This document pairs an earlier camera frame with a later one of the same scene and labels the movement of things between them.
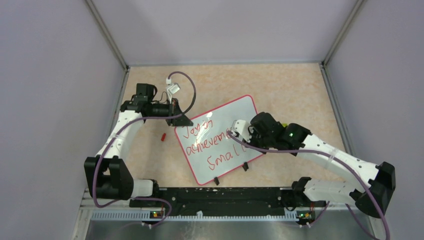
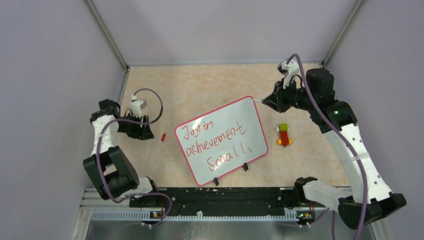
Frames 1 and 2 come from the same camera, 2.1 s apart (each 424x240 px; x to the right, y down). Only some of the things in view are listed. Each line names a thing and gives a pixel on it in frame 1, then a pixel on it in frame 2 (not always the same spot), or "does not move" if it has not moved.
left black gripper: x=182 y=121 → x=143 y=132
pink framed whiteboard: x=209 y=149 does not move
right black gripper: x=252 y=132 → x=276 y=100
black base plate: x=260 y=201 does not move
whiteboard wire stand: x=245 y=166 does not move
